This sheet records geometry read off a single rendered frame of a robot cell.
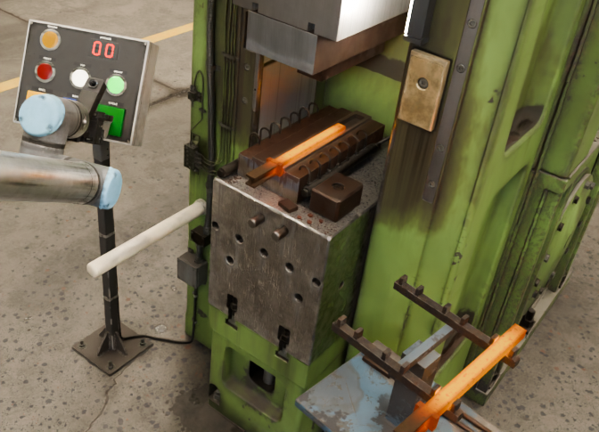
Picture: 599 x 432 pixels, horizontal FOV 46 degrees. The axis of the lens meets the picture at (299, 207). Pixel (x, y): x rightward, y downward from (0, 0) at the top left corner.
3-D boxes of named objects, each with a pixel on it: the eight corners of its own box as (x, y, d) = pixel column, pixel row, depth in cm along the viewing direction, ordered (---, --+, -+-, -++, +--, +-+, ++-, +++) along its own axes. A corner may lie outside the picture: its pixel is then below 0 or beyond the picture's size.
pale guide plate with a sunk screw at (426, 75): (430, 132, 161) (447, 62, 151) (396, 118, 165) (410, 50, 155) (434, 129, 162) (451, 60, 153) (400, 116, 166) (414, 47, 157)
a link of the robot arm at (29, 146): (48, 202, 149) (60, 145, 148) (0, 189, 151) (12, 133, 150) (70, 201, 158) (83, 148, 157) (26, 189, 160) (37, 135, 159)
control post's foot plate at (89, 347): (110, 379, 242) (108, 361, 237) (68, 347, 252) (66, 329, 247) (156, 345, 257) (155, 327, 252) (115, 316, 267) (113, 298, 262)
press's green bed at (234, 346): (291, 468, 220) (308, 365, 194) (204, 405, 237) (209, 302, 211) (381, 370, 259) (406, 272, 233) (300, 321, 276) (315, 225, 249)
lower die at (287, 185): (296, 204, 179) (299, 175, 174) (237, 174, 188) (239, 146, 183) (381, 147, 208) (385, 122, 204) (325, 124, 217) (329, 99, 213)
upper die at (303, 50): (312, 76, 159) (317, 36, 154) (245, 48, 168) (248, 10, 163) (403, 33, 188) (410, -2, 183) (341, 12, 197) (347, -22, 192)
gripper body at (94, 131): (76, 139, 177) (53, 137, 165) (81, 106, 176) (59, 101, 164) (104, 145, 176) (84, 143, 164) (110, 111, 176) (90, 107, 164)
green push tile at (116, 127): (119, 137, 185) (124, 109, 185) (92, 131, 186) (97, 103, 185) (122, 137, 187) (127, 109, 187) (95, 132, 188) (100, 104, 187)
